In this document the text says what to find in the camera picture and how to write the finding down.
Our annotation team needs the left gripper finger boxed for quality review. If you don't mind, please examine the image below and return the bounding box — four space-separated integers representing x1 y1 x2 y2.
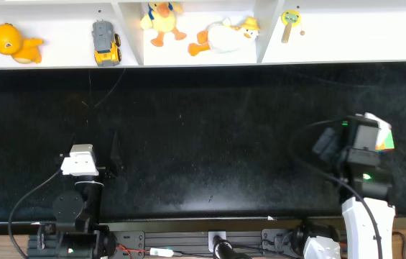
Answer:
110 129 124 173

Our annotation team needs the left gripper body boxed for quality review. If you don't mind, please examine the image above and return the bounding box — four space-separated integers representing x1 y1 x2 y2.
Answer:
96 165 118 180

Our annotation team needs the yellow rattle drum toy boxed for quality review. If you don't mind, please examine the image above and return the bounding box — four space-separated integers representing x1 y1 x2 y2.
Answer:
280 9 306 45

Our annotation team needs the many-coloured puzzle cube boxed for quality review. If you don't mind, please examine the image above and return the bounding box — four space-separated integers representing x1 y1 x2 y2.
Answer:
374 127 396 153

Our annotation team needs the grey and yellow toy truck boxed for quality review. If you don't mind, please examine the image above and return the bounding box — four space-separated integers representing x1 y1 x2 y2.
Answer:
91 19 123 68

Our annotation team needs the yellow plush duck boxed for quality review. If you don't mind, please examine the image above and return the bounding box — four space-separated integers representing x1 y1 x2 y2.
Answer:
139 1 188 48

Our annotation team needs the yellow rubber duck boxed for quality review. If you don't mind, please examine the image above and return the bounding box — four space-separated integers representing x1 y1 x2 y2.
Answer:
0 22 45 65

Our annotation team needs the white plush duck with hat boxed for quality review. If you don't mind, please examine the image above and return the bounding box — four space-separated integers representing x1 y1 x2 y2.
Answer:
188 16 261 58

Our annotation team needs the white shelf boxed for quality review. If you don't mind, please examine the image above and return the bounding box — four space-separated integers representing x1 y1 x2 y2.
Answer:
0 0 406 71

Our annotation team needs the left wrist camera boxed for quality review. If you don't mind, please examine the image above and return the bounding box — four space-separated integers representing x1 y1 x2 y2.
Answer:
60 143 101 178

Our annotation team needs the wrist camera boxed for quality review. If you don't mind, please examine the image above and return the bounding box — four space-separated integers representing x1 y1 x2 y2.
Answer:
60 143 101 178
352 112 393 152

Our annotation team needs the black cable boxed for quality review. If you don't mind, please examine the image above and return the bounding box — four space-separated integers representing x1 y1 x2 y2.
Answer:
7 170 63 259
287 117 384 259

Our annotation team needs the mounting rail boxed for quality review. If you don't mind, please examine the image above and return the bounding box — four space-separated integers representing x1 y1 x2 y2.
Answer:
26 218 346 259

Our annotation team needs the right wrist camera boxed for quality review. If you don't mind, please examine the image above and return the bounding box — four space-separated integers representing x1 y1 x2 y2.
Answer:
352 112 393 152

